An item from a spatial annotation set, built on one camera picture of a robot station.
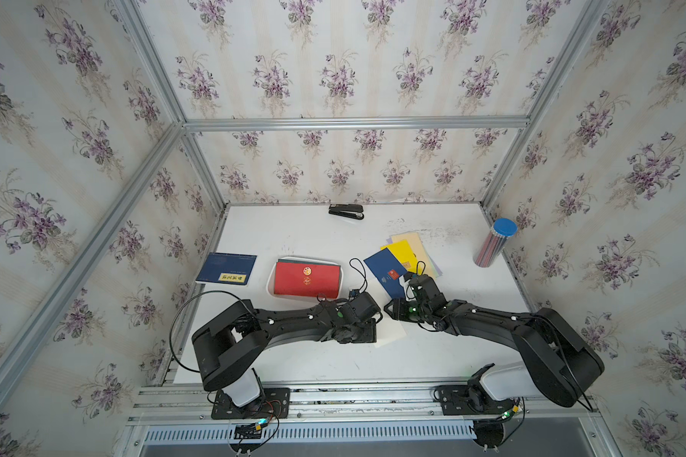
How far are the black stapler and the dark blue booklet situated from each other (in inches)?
14.7

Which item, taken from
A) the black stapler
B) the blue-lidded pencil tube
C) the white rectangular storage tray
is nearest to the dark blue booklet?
the white rectangular storage tray

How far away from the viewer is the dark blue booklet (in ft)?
3.21

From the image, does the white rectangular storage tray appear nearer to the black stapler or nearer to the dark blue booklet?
the dark blue booklet

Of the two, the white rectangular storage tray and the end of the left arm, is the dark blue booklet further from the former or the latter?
the end of the left arm

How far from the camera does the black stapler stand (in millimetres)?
1166
